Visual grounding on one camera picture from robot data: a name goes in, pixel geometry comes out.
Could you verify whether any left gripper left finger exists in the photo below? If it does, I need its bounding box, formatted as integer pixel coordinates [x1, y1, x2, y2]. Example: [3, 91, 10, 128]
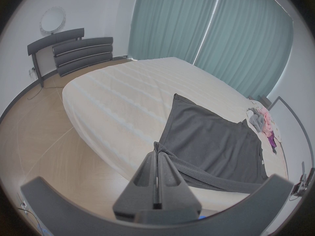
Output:
[112, 151, 158, 223]

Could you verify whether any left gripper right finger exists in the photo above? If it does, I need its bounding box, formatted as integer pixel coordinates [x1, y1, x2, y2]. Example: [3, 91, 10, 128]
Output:
[157, 152, 202, 216]

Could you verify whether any black T-shirt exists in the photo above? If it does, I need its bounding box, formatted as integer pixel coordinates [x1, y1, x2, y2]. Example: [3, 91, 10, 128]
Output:
[154, 93, 270, 194]

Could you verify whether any bed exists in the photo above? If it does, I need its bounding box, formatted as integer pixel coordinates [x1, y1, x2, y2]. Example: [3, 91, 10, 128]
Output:
[62, 57, 311, 197]

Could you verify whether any pile of clothes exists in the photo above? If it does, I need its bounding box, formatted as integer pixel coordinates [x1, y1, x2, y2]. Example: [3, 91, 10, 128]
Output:
[247, 106, 278, 155]

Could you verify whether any dark grey chest of drawers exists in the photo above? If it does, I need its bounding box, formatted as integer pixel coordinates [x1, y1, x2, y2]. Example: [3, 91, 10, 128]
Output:
[52, 37, 114, 77]

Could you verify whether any blue-green curtain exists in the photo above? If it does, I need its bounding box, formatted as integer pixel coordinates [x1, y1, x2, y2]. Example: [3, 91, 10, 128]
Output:
[127, 0, 223, 66]
[194, 0, 295, 98]

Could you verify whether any dark grey dressing table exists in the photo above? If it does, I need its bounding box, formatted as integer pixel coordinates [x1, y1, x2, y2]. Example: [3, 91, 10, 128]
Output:
[27, 28, 85, 88]

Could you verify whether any round white framed mirror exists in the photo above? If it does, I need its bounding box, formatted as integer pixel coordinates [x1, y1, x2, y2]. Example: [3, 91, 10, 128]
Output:
[39, 7, 66, 35]

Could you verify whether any black cable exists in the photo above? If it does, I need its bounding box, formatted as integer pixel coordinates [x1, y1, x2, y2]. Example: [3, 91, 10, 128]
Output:
[27, 67, 59, 100]

